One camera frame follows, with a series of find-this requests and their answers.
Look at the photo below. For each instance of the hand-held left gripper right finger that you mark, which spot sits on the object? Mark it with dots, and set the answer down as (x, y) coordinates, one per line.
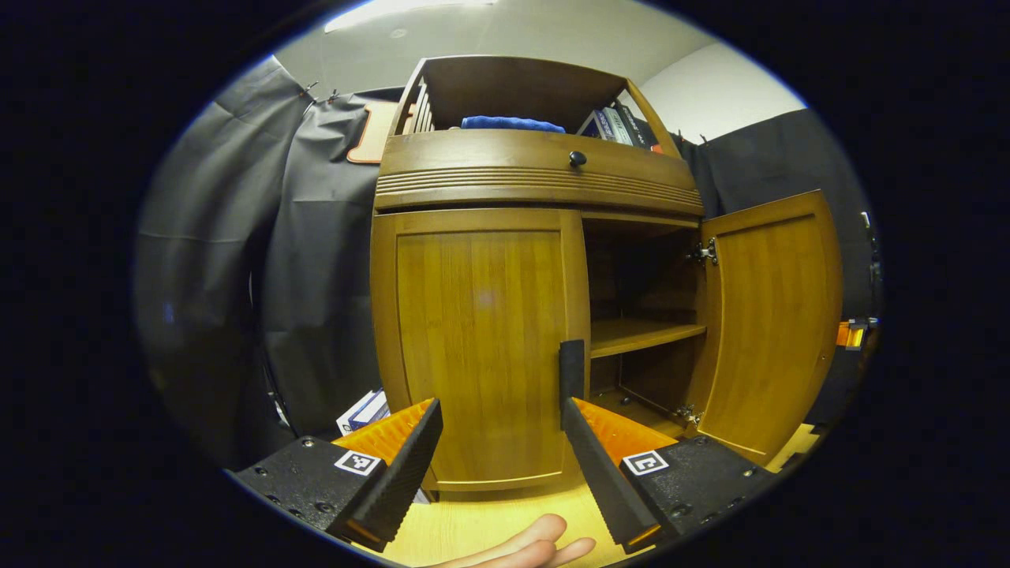
(600, 481)

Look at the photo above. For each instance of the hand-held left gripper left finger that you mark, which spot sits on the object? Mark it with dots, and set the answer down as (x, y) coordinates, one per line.
(402, 473)

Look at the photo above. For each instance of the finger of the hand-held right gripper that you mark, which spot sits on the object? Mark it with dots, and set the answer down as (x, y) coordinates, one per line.
(851, 334)

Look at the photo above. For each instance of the wooden shoe cabinet door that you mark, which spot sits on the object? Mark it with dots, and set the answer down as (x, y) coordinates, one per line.
(473, 331)
(773, 315)

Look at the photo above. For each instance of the wooden double-door shoe cabinet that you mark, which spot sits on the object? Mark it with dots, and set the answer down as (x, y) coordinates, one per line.
(513, 87)

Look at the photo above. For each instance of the metal door hinge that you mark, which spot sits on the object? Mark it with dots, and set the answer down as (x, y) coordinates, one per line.
(704, 252)
(688, 414)

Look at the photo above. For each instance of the wooden cabinet drawer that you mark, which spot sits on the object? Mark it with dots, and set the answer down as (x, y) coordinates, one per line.
(489, 158)

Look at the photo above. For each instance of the white blue printed box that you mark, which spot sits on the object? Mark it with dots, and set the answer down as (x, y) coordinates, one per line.
(364, 412)

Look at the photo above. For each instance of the wooden inner shelf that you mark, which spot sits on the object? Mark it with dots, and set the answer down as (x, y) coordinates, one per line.
(639, 335)

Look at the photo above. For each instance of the black backdrop cloth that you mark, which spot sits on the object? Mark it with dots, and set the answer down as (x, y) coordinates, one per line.
(316, 276)

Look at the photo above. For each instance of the black book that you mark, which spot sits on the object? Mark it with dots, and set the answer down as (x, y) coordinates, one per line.
(637, 128)

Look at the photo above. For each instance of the grey book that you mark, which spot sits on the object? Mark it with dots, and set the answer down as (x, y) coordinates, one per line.
(617, 126)

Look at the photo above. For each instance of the dark blue book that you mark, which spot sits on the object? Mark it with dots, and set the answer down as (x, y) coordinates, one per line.
(596, 125)

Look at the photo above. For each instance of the black round drawer knob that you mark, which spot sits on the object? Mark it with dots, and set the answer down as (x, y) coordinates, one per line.
(577, 158)

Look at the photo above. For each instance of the stack of pale boards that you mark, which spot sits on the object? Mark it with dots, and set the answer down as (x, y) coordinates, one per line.
(420, 110)

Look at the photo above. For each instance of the blue folded towel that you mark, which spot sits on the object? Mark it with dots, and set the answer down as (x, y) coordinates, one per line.
(513, 124)

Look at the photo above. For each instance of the ceiling light panel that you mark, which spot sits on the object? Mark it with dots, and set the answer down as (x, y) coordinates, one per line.
(394, 9)

